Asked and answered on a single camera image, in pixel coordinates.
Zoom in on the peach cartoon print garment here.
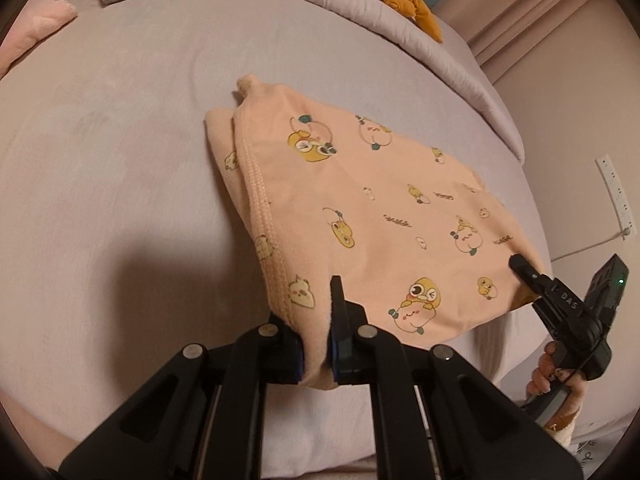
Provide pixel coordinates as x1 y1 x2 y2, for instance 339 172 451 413
205 75 544 389

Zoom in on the mauve folded duvet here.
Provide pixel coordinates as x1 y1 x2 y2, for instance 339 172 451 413
305 0 525 162

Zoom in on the white power cable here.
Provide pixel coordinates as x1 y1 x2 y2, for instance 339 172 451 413
549 226 633 264

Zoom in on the mauve bed sheet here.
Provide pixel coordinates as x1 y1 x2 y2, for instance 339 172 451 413
1 0 547 465

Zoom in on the right hand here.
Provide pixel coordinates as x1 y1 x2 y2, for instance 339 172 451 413
526 341 588 431

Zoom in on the salmon pink folded garment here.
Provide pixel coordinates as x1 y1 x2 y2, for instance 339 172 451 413
1 0 78 77

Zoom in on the pink beige curtain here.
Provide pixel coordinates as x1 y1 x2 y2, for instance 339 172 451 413
432 0 609 86

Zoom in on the white wall power strip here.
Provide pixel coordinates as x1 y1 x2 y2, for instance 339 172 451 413
596 155 638 238

